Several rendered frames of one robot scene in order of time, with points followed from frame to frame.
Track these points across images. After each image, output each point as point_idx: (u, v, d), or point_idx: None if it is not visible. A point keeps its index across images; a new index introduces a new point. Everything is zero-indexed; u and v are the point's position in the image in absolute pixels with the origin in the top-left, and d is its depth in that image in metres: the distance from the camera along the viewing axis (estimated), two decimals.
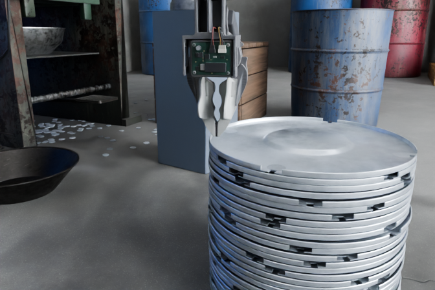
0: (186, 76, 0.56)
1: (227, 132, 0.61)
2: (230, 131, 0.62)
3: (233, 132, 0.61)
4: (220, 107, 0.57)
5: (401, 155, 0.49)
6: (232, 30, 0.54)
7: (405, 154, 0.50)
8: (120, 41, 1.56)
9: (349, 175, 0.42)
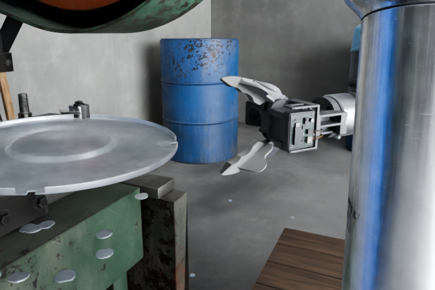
0: (276, 87, 0.61)
1: (164, 141, 0.51)
2: (164, 143, 0.51)
3: (158, 142, 0.51)
4: (243, 156, 0.61)
5: None
6: None
7: None
8: None
9: (22, 120, 0.58)
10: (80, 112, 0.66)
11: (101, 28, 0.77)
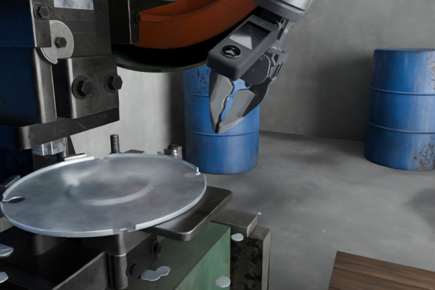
0: (266, 96, 0.55)
1: (189, 173, 0.63)
2: (190, 175, 0.62)
3: (186, 175, 0.62)
4: (224, 105, 0.58)
5: None
6: None
7: None
8: None
9: (52, 166, 0.65)
10: (180, 155, 0.70)
11: (184, 69, 0.80)
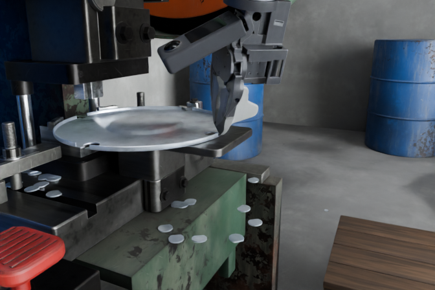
0: (242, 95, 0.51)
1: (84, 119, 0.69)
2: (88, 118, 0.70)
3: (89, 118, 0.69)
4: None
5: None
6: None
7: None
8: (274, 287, 0.88)
9: (142, 148, 0.51)
10: (200, 108, 0.77)
11: None
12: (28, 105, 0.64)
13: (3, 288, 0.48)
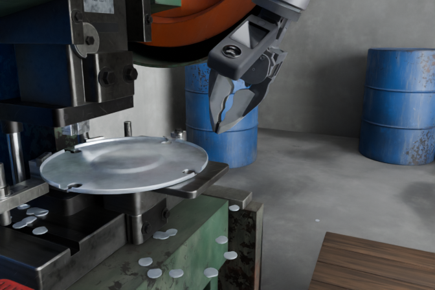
0: (266, 95, 0.55)
1: None
2: None
3: None
4: (224, 105, 0.58)
5: None
6: None
7: None
8: None
9: (207, 155, 0.71)
10: (183, 138, 0.81)
11: (188, 65, 0.92)
12: (17, 142, 0.68)
13: None
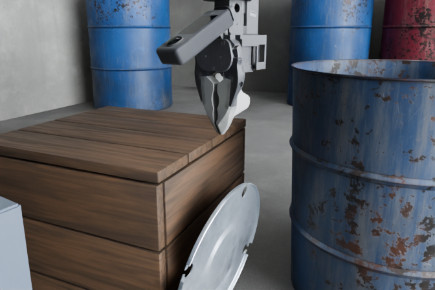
0: (244, 78, 0.54)
1: None
2: None
3: None
4: (219, 105, 0.59)
5: None
6: None
7: None
8: None
9: (228, 196, 0.61)
10: None
11: None
12: None
13: None
